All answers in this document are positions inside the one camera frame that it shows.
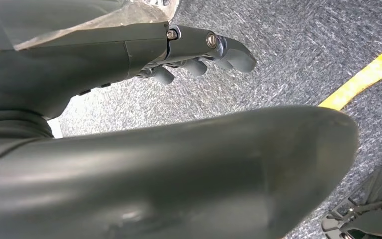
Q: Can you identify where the yellow floor tape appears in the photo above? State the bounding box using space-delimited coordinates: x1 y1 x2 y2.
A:
318 40 382 111

